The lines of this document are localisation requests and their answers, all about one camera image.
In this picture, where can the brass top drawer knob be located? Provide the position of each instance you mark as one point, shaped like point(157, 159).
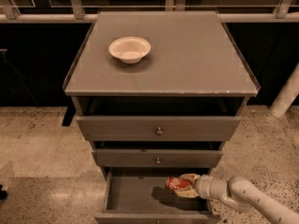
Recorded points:
point(159, 131)

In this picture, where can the grey top drawer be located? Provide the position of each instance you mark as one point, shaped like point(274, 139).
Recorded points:
point(131, 128)

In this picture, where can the black shoe tip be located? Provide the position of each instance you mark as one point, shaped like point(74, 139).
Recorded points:
point(3, 193)

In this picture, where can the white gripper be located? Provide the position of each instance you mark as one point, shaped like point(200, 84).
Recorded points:
point(203, 186)

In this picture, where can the grey drawer cabinet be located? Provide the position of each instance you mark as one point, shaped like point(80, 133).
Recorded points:
point(194, 69)

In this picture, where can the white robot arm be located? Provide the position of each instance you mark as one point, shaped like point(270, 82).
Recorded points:
point(259, 168)

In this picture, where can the grey bottom drawer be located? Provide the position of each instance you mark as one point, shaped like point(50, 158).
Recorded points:
point(139, 196)

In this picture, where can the white paper bowl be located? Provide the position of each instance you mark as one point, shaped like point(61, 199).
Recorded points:
point(129, 49)

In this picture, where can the grey drawer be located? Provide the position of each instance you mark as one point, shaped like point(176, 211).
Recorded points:
point(147, 157)
point(131, 128)
point(139, 196)

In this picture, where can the brass drawer knob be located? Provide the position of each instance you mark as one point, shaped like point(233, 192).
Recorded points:
point(158, 161)
point(159, 131)

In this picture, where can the metal window railing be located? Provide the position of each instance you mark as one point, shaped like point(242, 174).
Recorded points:
point(88, 10)

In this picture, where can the grey middle drawer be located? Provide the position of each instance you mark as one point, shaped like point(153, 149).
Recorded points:
point(147, 157)

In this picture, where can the brass middle drawer knob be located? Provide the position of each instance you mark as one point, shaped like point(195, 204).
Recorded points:
point(158, 161)

